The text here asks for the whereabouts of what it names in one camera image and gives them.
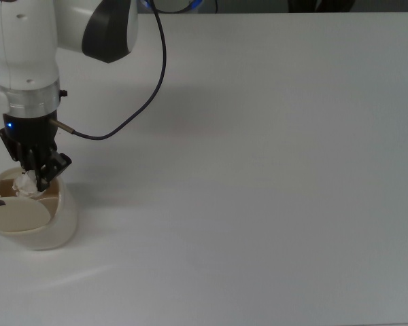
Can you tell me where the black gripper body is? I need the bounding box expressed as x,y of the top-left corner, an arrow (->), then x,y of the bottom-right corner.
2,110 -> 60,151

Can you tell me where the white paper trash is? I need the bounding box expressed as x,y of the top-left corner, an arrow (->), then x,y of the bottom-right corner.
12,170 -> 46,200

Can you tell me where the small white lidded bin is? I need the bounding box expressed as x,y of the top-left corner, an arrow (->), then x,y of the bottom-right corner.
0,166 -> 80,252

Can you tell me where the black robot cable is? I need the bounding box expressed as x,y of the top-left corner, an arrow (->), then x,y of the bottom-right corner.
48,0 -> 167,140

